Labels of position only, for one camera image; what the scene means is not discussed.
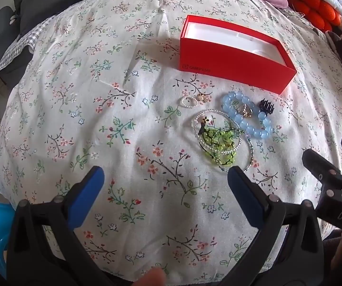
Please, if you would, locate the gold flower earring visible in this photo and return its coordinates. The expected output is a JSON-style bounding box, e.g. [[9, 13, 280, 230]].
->
[[195, 92, 212, 105]]

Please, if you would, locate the light blue bead bracelet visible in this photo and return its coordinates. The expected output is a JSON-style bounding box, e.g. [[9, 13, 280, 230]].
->
[[221, 92, 273, 140]]

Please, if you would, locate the green bead bracelet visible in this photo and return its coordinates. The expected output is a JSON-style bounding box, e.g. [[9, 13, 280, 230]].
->
[[200, 124, 239, 166]]

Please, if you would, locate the red cardboard box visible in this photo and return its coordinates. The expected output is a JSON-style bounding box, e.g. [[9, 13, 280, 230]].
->
[[178, 14, 297, 95]]

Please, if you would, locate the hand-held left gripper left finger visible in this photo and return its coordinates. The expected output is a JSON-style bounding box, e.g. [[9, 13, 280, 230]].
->
[[6, 166, 113, 286]]

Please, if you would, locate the floral bedsheet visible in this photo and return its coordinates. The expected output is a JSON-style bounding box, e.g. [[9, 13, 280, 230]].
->
[[0, 0, 342, 284]]

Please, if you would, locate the clear bead bracelet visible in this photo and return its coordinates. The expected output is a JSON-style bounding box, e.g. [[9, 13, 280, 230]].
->
[[192, 110, 243, 156]]

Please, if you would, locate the black hair claw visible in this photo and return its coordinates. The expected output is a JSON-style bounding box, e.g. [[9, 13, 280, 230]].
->
[[259, 98, 276, 115]]

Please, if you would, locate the small pearl ring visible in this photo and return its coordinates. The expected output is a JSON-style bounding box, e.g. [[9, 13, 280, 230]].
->
[[180, 96, 198, 108]]

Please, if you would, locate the thin teal bead bracelet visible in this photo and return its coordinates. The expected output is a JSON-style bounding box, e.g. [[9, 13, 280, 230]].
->
[[218, 135, 255, 172]]

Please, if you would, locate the orange knotted cushion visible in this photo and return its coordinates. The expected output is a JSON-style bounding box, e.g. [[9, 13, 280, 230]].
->
[[288, 0, 342, 32]]

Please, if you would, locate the person's left hand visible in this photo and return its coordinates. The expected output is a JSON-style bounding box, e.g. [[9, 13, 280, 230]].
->
[[138, 267, 167, 286]]

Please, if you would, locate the checked cloth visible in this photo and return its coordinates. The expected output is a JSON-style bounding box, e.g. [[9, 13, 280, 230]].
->
[[0, 16, 59, 72]]

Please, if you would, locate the dark grey sofa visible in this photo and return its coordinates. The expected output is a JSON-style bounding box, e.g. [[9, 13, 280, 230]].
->
[[0, 0, 110, 79]]

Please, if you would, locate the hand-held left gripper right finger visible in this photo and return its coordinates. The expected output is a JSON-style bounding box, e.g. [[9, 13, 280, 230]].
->
[[219, 166, 326, 286]]

